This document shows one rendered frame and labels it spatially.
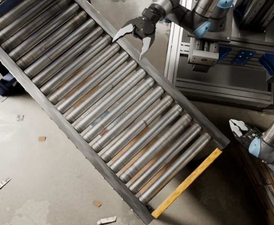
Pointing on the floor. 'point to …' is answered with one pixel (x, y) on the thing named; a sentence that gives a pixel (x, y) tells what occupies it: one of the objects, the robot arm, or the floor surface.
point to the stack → (263, 184)
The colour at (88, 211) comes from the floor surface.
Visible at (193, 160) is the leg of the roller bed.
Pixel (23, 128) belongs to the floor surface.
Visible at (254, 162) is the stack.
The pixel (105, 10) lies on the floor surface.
